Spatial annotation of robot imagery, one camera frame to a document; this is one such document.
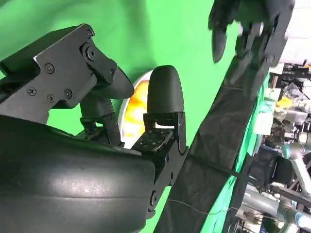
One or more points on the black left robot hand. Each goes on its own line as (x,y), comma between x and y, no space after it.
(257,14)

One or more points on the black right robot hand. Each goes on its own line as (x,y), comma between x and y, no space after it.
(73,182)

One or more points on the orange toy bread roll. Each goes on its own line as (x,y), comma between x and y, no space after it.
(134,106)

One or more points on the clear plastic bag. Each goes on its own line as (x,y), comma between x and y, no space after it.
(292,93)

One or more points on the green cloth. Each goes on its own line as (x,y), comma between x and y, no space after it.
(170,36)

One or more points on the white box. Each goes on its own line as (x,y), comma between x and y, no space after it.
(263,123)

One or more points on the black fabric table band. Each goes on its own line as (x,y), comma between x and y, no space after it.
(213,136)

